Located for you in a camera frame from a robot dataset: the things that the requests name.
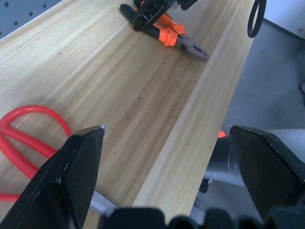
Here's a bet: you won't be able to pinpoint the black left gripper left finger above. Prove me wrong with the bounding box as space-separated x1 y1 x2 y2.
0 125 106 229

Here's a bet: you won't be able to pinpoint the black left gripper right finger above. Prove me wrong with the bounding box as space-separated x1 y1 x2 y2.
229 125 305 223

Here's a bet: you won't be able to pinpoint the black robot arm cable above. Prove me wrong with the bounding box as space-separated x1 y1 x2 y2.
247 0 268 38

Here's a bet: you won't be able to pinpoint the red rubber tube loop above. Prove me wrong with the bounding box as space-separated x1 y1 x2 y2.
0 104 73 201

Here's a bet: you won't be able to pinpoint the orange and black pliers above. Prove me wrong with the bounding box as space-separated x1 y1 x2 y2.
120 3 210 63

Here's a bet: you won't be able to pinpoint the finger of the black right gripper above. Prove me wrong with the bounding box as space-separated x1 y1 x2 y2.
142 0 168 29
133 0 147 31

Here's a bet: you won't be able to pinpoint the blue-grey pegboard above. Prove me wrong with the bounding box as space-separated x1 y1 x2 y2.
0 0 63 40

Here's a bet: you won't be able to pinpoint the white rounded object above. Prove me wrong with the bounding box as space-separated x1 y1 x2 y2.
89 190 117 214

